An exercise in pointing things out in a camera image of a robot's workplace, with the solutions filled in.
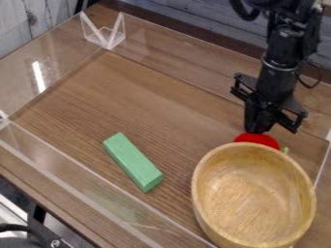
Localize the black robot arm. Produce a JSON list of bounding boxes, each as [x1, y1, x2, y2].
[[228, 0, 324, 134]]

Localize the clear acrylic tray walls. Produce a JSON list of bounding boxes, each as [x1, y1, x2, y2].
[[0, 9, 331, 248]]

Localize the green rectangular block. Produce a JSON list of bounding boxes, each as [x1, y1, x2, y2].
[[103, 133, 164, 193]]

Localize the clear acrylic corner bracket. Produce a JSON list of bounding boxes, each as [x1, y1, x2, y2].
[[79, 12, 126, 50]]

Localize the red plush fruit green leaf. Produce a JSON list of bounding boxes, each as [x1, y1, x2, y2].
[[234, 133, 290, 154]]

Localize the wooden bowl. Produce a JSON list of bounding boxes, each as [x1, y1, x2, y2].
[[191, 142, 316, 248]]

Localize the black cable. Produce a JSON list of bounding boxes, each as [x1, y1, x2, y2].
[[0, 223, 36, 248]]

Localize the black table leg bracket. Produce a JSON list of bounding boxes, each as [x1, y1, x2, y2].
[[27, 203, 72, 248]]

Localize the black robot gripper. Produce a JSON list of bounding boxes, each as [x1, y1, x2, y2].
[[230, 59, 308, 134]]

